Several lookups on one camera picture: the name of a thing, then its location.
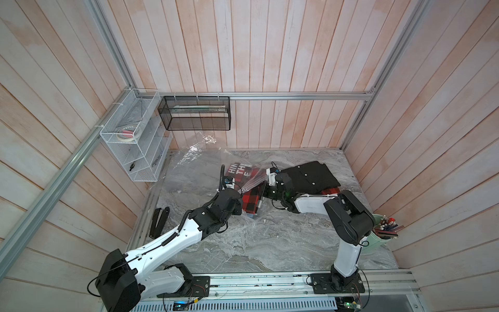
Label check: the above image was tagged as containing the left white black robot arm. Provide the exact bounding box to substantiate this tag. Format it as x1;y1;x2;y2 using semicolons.
91;188;242;311

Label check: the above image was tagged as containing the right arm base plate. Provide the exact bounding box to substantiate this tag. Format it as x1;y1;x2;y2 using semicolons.
310;272;366;295

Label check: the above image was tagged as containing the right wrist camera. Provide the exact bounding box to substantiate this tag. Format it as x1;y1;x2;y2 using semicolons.
266;167;280;187

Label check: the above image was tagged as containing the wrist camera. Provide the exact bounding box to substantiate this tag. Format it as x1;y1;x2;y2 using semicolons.
222;176;235;189
266;167;280;187

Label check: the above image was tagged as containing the green cup with pencils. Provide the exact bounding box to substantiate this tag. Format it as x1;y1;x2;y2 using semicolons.
361;214;405;254

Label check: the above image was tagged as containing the red black plaid shirt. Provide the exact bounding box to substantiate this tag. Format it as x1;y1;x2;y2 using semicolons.
275;161;341;194

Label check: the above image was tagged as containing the clear plastic vacuum bag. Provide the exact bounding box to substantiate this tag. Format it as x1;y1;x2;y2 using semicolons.
157;144;272;222

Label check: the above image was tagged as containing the black wire mesh basket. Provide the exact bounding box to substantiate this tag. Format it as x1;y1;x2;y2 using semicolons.
157;96;231;131

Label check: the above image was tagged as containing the aluminium front rail frame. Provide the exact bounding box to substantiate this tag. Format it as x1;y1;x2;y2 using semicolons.
99;270;422;304

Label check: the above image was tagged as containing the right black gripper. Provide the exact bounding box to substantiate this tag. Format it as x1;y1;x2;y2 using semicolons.
253;182;286;204

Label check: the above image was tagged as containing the white wire mesh shelf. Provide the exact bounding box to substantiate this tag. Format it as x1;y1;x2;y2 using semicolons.
100;88;172;183

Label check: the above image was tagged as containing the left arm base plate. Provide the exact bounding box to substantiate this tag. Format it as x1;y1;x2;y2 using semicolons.
157;276;211;298

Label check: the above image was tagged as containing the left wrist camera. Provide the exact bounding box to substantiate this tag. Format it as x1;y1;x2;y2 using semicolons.
222;176;235;189

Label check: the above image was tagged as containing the tape roll on shelf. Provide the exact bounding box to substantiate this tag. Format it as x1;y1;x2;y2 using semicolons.
116;124;142;142

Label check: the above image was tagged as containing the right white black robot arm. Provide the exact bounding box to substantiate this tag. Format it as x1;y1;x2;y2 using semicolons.
266;168;374;294

